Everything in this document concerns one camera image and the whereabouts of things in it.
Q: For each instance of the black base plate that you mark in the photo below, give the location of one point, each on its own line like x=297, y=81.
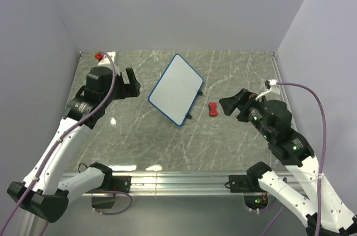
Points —
x=243, y=184
x=115, y=183

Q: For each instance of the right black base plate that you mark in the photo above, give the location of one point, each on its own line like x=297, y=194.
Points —
x=243, y=184

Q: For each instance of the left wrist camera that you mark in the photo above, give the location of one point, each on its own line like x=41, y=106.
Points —
x=103, y=60

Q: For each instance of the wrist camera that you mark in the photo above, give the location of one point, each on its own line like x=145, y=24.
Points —
x=103, y=60
x=272, y=91

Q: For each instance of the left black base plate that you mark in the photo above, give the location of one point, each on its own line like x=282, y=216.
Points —
x=115, y=183

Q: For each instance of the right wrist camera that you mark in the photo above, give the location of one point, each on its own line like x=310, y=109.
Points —
x=272, y=91

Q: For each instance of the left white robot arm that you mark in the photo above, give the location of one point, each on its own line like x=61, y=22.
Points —
x=42, y=192

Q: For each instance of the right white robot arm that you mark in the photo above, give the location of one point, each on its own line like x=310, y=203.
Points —
x=320, y=209

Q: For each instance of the red bone-shaped eraser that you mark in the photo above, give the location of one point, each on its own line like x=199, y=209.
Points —
x=212, y=109

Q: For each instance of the aluminium rail frame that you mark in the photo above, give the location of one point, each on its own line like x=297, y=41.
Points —
x=177, y=173

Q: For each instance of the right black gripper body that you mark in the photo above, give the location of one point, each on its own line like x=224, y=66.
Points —
x=252, y=109

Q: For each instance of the blue framed whiteboard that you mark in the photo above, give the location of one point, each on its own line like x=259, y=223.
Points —
x=176, y=90

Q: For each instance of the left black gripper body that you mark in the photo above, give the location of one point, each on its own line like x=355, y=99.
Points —
x=118, y=90

